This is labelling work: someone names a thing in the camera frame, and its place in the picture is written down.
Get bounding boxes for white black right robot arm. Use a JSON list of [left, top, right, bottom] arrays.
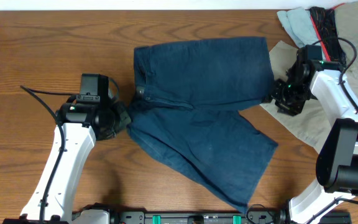
[[267, 44, 358, 223]]

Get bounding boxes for black red patterned garment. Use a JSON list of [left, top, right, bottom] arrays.
[[309, 7, 346, 65]]

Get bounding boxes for dark blue denim shorts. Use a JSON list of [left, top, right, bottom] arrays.
[[127, 37, 277, 212]]

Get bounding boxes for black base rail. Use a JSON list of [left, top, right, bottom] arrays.
[[71, 202, 352, 224]]

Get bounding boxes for khaki grey shorts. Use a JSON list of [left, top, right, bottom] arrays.
[[259, 0, 358, 197]]

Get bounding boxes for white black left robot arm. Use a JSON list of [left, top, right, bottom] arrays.
[[3, 73, 131, 224]]

